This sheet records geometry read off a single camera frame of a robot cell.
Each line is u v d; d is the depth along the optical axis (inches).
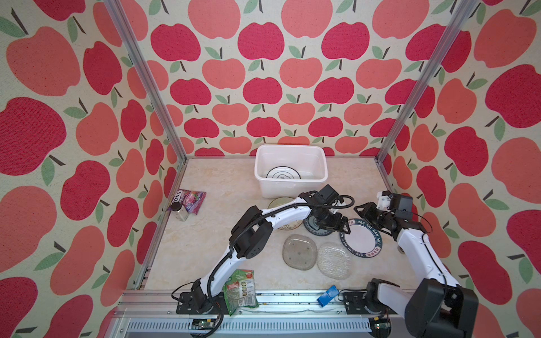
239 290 30.0
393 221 24.2
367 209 29.5
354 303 29.0
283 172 43.6
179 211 35.1
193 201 39.3
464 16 27.7
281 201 39.8
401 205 25.2
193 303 25.5
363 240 35.0
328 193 29.0
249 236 22.1
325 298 28.9
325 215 30.2
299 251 34.2
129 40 30.1
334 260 33.3
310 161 42.8
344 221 30.7
